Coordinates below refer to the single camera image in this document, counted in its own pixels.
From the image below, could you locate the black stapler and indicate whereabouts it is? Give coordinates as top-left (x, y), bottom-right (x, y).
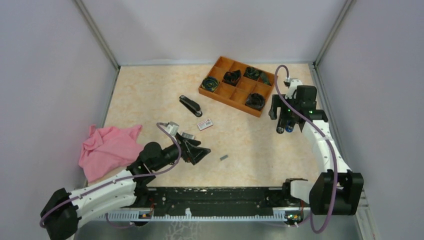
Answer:
top-left (179, 95), bottom-right (203, 118)

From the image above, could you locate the dark green flat item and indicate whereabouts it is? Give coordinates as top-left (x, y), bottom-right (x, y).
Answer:
top-left (259, 72), bottom-right (272, 86)

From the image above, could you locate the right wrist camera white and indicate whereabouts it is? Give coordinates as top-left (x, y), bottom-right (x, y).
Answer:
top-left (284, 78), bottom-right (303, 99)

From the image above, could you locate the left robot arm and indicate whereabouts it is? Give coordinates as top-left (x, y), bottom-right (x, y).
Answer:
top-left (39, 134), bottom-right (211, 240)

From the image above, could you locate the black coiled item lower right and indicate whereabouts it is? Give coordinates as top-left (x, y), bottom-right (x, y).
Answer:
top-left (245, 93), bottom-right (266, 111)

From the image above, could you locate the black coiled item blue-green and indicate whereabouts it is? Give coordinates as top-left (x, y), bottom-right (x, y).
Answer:
top-left (200, 76), bottom-right (220, 93)

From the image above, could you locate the black coiled item centre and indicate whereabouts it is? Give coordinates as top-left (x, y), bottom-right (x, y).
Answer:
top-left (222, 69), bottom-right (242, 87)

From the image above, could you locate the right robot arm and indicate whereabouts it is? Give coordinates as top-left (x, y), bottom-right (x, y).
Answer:
top-left (268, 85), bottom-right (364, 216)

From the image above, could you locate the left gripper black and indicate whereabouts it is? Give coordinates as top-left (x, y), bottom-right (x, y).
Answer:
top-left (153, 132), bottom-right (211, 171)

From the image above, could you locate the tray of staple strips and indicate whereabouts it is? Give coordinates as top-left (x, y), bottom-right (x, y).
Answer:
top-left (181, 132), bottom-right (196, 140)

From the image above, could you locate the red white staple box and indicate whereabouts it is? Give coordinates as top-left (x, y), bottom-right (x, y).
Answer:
top-left (197, 118), bottom-right (214, 131)

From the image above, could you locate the orange compartment tray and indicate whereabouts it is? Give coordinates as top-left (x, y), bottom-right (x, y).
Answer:
top-left (198, 56), bottom-right (275, 118)

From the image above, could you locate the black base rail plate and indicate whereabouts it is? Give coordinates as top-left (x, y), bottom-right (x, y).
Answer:
top-left (123, 187), bottom-right (307, 219)

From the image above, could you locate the pink cloth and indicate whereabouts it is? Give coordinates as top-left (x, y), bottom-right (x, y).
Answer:
top-left (78, 124), bottom-right (144, 183)

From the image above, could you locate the black coiled item upper right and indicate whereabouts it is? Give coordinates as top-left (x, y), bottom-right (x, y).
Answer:
top-left (243, 66), bottom-right (262, 81)

